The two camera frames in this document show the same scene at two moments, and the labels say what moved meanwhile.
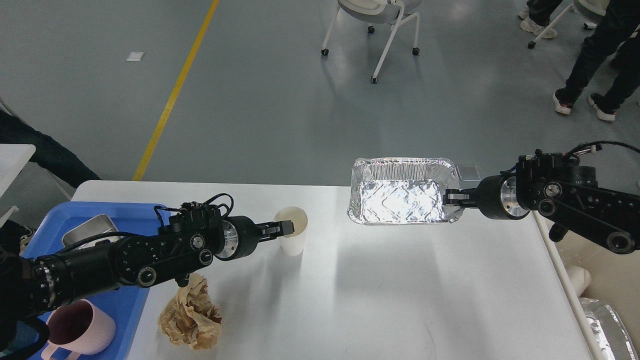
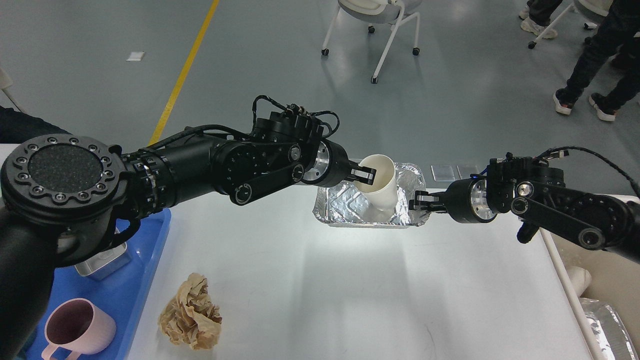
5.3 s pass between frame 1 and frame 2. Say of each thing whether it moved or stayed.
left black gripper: moved
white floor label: stayed
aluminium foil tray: moved
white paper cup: moved
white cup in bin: stayed
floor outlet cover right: stayed
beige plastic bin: stayed
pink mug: stayed
